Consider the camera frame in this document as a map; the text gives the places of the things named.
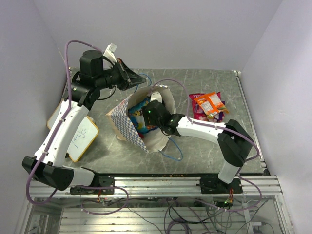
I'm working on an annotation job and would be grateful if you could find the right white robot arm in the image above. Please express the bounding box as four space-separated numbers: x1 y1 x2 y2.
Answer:
142 100 254 193

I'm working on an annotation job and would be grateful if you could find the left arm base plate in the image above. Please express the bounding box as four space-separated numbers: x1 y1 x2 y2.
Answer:
70 175 115 195

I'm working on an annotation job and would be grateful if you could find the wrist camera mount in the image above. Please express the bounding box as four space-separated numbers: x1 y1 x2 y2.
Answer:
103 43 117 65
148 91 162 103

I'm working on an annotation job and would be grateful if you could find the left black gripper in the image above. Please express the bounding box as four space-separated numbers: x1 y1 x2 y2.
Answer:
96 58 147 91

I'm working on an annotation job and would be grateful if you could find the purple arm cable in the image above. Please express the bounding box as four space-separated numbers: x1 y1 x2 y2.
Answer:
25 39 105 205
147 78 260 161

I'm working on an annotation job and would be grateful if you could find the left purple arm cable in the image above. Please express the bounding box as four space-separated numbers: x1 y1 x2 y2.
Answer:
25 39 105 205

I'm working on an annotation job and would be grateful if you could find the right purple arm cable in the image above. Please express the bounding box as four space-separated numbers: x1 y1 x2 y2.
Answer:
147 78 260 161

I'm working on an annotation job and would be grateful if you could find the orange snack packet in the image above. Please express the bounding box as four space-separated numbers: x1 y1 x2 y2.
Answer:
194 92 229 117

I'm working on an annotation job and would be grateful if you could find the small whiteboard yellow frame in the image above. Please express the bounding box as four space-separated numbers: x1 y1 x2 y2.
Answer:
44 100 99 165

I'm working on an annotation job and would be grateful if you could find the purple snack packet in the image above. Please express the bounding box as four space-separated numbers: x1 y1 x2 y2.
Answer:
207 112 224 123

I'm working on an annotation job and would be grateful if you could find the red chips bag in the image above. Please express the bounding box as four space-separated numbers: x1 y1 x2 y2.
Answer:
189 91 229 123

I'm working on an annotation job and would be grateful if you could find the aluminium frame rail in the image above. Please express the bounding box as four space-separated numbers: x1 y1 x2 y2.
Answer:
30 176 283 198

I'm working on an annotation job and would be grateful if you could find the blue snack bag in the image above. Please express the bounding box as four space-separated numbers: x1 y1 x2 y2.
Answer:
128 97 158 134

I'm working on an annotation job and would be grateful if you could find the blue checkered paper bag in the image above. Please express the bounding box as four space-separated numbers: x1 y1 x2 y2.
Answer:
106 83 176 154

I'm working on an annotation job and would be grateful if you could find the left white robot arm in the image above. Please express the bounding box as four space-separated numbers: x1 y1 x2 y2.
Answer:
22 50 146 194

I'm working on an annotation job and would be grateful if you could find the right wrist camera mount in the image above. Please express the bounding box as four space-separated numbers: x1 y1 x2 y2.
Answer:
148 91 162 103

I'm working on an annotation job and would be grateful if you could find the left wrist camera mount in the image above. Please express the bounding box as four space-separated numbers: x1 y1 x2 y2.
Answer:
103 43 117 65

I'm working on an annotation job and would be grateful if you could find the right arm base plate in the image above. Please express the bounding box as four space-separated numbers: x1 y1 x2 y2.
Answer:
196 174 243 194

